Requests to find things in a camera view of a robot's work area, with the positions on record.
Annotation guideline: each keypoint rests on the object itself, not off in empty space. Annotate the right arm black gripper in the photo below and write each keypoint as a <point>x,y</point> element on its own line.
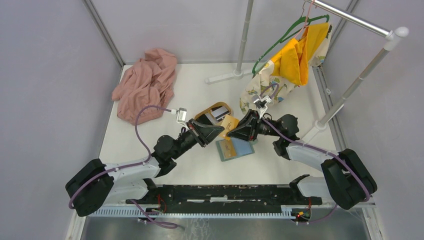
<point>248,127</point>

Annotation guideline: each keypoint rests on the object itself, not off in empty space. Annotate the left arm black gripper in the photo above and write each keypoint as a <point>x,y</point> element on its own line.
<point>204,133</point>

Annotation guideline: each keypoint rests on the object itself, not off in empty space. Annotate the yellow oval card tray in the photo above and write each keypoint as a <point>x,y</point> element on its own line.
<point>209,109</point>

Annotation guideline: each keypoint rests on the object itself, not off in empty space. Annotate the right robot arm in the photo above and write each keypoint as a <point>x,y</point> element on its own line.
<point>345,178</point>

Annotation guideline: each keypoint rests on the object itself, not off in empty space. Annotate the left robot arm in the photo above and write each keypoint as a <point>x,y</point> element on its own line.
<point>99,183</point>

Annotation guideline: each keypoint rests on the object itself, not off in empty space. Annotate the black card in tray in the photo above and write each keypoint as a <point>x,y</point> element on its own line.
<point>207,119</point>

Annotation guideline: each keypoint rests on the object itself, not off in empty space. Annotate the white striped card in tray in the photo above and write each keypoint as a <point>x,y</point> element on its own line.
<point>220,112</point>

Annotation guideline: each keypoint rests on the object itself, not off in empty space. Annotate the cartoon print hanging garment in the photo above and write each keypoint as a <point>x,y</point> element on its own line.
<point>264,84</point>

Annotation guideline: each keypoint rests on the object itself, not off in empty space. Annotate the pink crumpled cloth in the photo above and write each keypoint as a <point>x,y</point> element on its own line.
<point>149,82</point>

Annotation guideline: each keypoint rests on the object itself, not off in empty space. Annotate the yellow hanging garment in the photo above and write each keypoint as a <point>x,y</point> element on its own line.
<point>292,62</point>

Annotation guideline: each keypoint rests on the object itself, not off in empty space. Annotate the green clothes hanger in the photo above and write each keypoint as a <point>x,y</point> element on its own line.
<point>287,35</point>

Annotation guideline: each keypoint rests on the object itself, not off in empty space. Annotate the pink clothes hanger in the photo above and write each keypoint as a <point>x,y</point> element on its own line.
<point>306,19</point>

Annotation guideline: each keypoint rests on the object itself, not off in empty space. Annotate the white clothes rack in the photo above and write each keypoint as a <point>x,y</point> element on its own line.
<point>353,36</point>

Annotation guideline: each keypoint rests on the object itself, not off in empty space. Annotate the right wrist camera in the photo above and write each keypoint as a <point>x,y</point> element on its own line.
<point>261,104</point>

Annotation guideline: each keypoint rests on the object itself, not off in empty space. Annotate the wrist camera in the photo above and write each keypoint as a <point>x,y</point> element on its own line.
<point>261,104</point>
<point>180,114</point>

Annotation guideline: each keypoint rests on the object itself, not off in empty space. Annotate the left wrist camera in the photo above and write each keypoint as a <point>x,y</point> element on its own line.
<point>180,114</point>

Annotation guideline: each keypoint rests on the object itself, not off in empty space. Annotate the aluminium frame rails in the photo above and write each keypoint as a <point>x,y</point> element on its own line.
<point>127,221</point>

